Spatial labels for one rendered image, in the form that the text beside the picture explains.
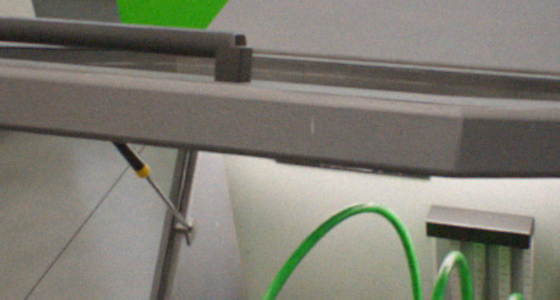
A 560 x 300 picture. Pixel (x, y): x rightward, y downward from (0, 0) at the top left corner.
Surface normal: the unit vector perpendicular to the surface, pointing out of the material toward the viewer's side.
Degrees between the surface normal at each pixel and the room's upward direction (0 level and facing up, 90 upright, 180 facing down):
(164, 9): 90
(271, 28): 0
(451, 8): 0
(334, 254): 90
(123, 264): 0
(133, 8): 90
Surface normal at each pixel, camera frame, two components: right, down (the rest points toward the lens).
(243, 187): -0.33, 0.55
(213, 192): 0.94, 0.10
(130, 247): -0.11, -0.83
